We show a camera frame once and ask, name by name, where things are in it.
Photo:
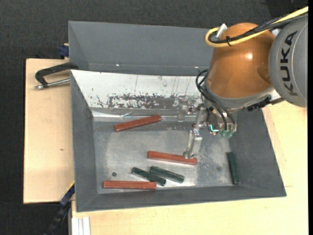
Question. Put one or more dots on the grey metal bin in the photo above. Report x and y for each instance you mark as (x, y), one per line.
(137, 141)

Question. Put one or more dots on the red-brown flat block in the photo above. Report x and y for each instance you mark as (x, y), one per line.
(129, 184)
(137, 123)
(168, 157)

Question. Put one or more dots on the dark green flat block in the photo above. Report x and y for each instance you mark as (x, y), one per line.
(233, 168)
(168, 174)
(146, 176)

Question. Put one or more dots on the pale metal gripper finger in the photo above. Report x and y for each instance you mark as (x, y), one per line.
(190, 143)
(197, 147)

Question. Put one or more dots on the pale wood flat board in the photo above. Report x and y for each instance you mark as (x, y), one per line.
(46, 136)

